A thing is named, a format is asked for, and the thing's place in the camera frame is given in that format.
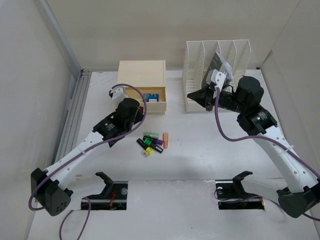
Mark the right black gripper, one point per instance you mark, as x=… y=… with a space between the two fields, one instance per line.
x=205 y=96

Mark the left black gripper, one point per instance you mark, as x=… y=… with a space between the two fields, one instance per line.
x=139 y=116

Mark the blue labelled tape roll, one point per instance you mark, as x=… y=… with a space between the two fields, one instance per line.
x=151 y=97

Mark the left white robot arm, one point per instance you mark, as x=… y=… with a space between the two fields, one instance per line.
x=49 y=187

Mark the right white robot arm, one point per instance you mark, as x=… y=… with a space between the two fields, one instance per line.
x=302 y=191

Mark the mint green highlighter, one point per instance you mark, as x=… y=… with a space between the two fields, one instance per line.
x=151 y=135

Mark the dark grey booklet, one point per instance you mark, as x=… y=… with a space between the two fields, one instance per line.
x=219 y=63

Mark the green capped black highlighter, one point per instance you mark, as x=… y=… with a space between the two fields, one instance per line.
x=143 y=144

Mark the cream drawer cabinet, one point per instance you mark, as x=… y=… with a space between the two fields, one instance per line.
x=142 y=73

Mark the purple capped black highlighter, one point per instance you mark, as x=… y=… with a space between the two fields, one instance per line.
x=153 y=140

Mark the black marker pen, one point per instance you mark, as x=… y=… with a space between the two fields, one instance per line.
x=156 y=148

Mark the white mesh file organizer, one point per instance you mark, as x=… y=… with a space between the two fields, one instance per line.
x=198 y=56

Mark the orange highlighter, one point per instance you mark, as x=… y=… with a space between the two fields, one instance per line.
x=165 y=139

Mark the yellow highlighter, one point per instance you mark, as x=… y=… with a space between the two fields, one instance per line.
x=147 y=152

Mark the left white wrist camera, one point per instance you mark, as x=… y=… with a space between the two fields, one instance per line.
x=118 y=93

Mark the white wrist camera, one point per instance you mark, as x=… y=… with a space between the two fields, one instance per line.
x=215 y=79
x=118 y=93

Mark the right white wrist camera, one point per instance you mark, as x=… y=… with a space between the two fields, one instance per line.
x=215 y=79

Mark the aluminium rail frame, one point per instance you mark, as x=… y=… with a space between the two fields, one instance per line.
x=67 y=139

